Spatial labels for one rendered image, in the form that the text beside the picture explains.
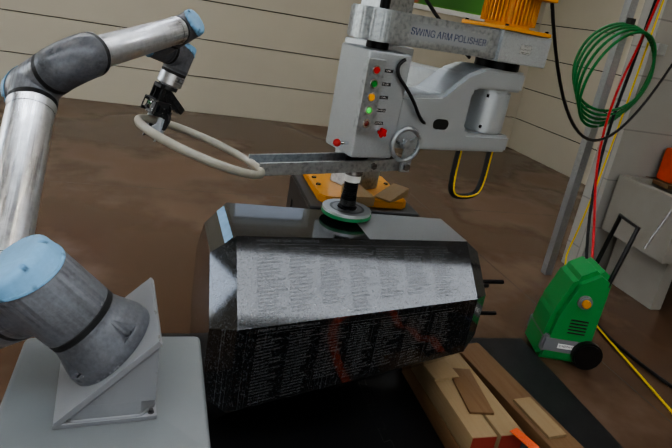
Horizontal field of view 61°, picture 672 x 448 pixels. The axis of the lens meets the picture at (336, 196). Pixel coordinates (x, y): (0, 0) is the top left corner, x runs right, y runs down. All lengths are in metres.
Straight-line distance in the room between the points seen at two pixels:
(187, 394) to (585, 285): 2.52
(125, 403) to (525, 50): 2.10
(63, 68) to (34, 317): 0.65
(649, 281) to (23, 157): 4.26
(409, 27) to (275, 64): 6.10
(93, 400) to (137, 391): 0.08
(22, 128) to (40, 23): 6.74
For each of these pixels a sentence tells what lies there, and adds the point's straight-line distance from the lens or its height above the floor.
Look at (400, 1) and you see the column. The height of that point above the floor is 1.77.
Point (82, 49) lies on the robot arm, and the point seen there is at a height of 1.49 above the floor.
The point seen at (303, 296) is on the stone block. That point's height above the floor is 0.68.
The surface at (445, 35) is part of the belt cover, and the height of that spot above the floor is 1.66.
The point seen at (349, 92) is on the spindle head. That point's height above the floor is 1.39.
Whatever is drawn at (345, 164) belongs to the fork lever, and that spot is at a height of 1.10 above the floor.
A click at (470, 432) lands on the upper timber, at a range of 2.50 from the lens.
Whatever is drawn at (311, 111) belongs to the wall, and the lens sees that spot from 8.50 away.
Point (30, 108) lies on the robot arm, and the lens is 1.56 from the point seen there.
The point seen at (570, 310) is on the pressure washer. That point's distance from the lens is 3.48.
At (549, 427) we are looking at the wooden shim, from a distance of 2.89.
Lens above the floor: 1.69
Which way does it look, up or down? 18 degrees down
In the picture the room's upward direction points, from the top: 10 degrees clockwise
